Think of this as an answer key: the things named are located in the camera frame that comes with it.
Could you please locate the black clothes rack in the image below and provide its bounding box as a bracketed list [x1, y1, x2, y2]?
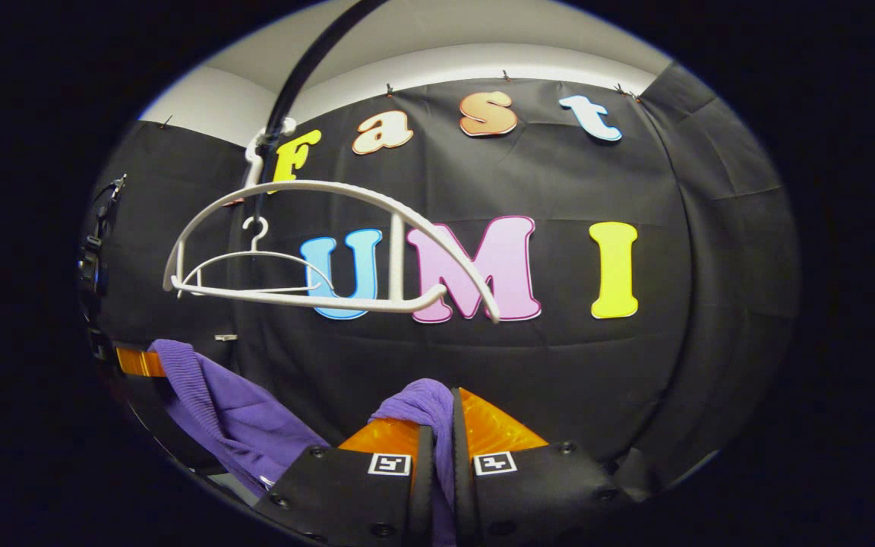
[263, 0, 393, 145]

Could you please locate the purple shirt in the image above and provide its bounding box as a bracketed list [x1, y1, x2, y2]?
[149, 339, 459, 547]

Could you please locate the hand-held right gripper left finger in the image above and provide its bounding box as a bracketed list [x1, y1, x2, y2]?
[254, 416, 436, 547]

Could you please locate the thick white clothes hanger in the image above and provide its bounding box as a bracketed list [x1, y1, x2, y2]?
[163, 118, 501, 325]

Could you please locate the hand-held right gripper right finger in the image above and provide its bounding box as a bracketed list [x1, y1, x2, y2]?
[449, 386, 640, 547]

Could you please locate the row of black backdrop clips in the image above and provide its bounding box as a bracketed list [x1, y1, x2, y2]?
[160, 70, 643, 126]

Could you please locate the black backdrop cloth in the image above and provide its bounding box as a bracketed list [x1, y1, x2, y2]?
[92, 61, 799, 502]

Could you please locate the thin white clothes hanger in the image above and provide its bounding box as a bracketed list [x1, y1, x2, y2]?
[179, 217, 336, 297]

